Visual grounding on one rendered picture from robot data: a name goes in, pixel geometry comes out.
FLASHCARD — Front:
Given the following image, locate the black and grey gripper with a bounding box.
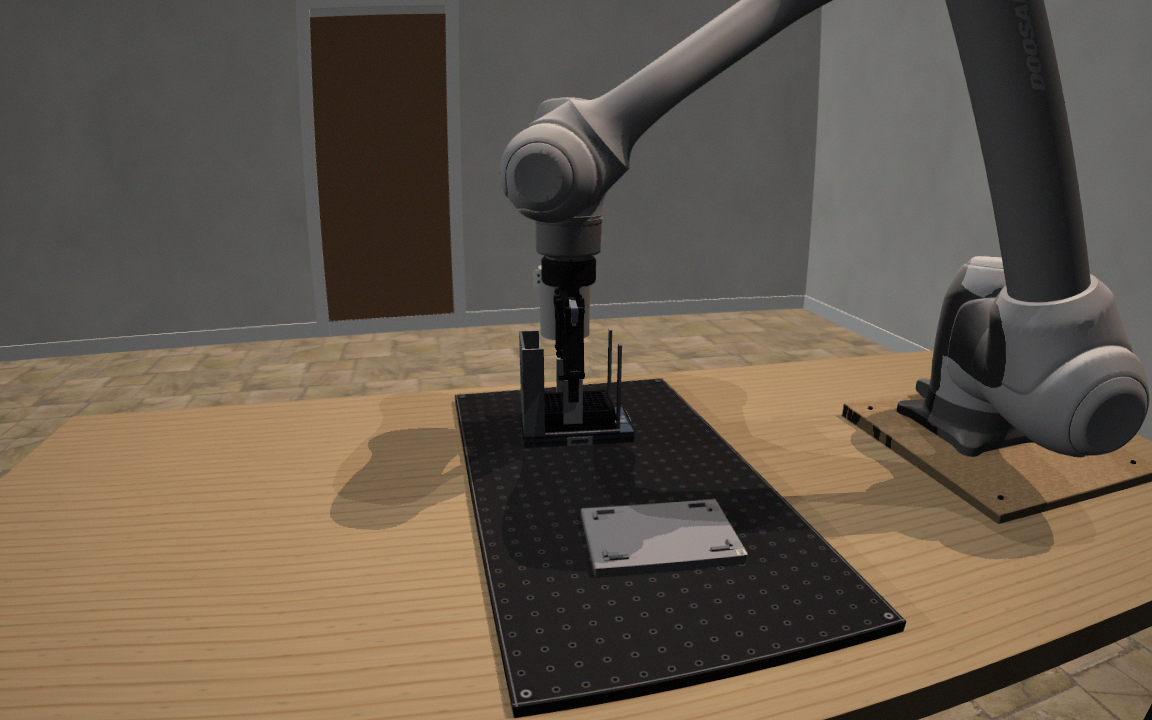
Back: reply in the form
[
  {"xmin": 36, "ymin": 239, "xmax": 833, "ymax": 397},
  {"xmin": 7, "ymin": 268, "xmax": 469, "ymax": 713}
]
[{"xmin": 541, "ymin": 256, "xmax": 596, "ymax": 424}]

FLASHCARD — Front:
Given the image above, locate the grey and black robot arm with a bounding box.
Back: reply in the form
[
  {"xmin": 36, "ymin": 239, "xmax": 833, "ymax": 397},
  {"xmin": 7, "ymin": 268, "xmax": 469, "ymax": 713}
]
[{"xmin": 500, "ymin": 0, "xmax": 1150, "ymax": 458}]

